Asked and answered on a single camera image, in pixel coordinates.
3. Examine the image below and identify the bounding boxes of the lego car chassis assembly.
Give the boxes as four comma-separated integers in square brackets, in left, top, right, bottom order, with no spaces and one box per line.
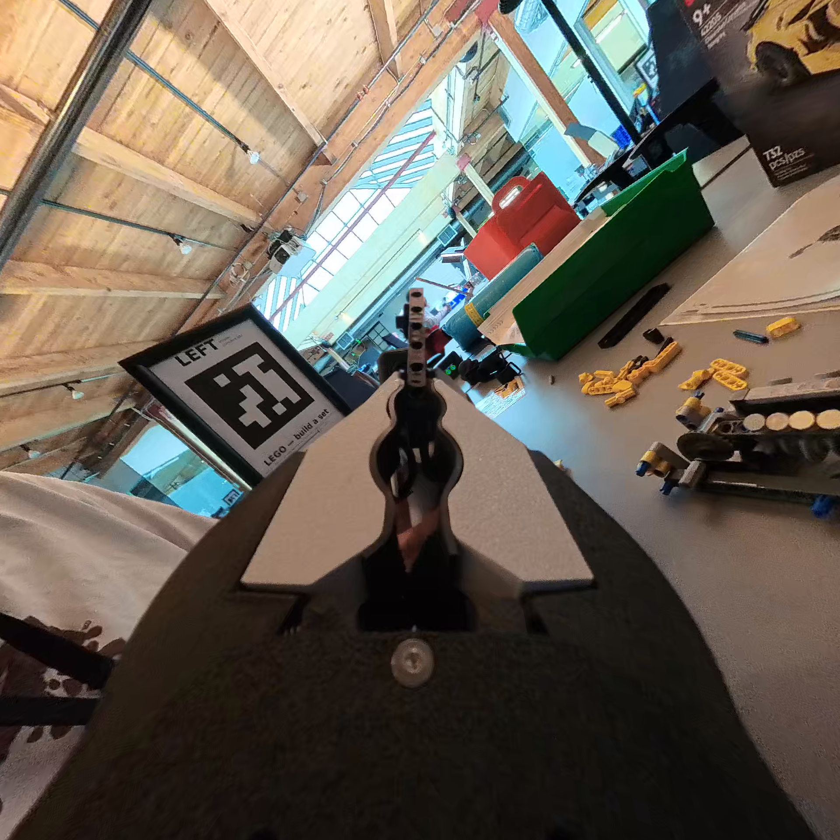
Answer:
[634,375,840,521]

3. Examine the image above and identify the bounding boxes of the flat black lego bar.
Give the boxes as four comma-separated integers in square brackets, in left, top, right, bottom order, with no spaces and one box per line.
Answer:
[596,282,673,350]

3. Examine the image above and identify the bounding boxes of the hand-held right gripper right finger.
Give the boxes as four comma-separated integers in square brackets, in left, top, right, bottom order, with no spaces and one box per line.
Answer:
[425,378,595,630]

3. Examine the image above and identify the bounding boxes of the white papers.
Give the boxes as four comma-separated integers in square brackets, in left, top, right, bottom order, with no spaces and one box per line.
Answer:
[478,206,614,347]

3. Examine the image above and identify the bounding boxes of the ceiling mounted device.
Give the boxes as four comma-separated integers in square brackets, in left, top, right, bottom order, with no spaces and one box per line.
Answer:
[264,228,307,274]

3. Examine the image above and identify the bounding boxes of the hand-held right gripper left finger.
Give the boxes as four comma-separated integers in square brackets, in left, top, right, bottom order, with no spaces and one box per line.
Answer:
[239,373,409,631]

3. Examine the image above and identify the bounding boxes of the green plastic bin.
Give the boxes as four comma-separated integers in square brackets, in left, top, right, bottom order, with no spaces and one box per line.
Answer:
[511,148,716,363]

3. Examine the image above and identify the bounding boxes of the black framed marker sign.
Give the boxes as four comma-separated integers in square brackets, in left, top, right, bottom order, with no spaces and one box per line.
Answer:
[118,304,353,488]

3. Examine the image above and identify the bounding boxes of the lego set box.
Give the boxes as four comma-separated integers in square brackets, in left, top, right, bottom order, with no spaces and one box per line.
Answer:
[672,0,840,189]

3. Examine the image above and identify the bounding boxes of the long black holed lego beam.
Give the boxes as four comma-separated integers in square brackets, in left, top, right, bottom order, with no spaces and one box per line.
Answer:
[403,287,432,395]

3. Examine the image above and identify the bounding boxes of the lego instruction booklet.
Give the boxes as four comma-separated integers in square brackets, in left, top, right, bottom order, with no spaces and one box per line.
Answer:
[658,177,840,327]

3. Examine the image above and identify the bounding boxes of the black cable bundle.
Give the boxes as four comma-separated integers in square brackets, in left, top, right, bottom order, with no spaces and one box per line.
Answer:
[459,348,527,389]

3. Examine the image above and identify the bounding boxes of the teal rolled mat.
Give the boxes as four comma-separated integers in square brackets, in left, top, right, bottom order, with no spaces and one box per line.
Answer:
[441,241,544,353]

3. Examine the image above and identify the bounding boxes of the pile of yellow lego pieces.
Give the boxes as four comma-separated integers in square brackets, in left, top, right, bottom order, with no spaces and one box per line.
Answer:
[577,340,683,409]

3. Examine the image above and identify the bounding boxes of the red carry case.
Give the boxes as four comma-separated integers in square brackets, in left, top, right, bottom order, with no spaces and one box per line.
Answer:
[462,172,583,282]

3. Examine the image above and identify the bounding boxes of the black lanyard strap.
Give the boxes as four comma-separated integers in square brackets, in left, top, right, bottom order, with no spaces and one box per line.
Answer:
[0,612,118,728]

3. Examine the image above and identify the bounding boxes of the grey metal ceiling pipe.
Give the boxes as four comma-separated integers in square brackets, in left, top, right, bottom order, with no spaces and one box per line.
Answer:
[0,0,156,266]

